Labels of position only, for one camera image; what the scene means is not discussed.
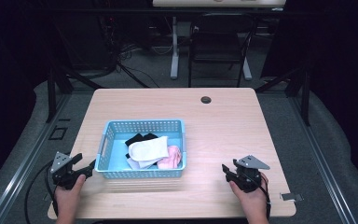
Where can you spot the light blue plastic basket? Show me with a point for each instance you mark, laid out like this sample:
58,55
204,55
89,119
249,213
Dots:
113,152

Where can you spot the pink sock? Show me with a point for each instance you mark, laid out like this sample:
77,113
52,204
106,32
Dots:
174,157

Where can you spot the black chair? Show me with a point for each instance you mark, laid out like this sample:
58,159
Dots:
217,46

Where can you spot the black sock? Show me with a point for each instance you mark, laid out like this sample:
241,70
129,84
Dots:
135,139

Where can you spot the light wooden desk top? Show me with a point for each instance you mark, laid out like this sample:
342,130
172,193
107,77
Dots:
217,3

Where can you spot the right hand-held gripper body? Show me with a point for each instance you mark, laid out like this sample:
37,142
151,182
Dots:
247,175

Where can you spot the person's left hand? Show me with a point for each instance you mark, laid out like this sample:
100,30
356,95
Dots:
68,194

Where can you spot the aluminium floor rail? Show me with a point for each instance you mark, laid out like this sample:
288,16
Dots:
28,161
323,161

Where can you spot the person's right hand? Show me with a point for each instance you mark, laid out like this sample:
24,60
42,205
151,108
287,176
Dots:
252,200

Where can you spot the white desk leg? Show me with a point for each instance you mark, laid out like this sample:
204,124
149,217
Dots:
247,70
174,53

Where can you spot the small metal bracket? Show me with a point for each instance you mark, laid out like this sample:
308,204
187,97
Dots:
290,196

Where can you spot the white sock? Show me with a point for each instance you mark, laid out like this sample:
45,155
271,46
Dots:
149,149
136,164

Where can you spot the black metal frame stand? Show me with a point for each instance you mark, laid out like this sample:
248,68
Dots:
51,93
305,96

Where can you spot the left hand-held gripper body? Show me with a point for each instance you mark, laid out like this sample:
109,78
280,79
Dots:
62,178

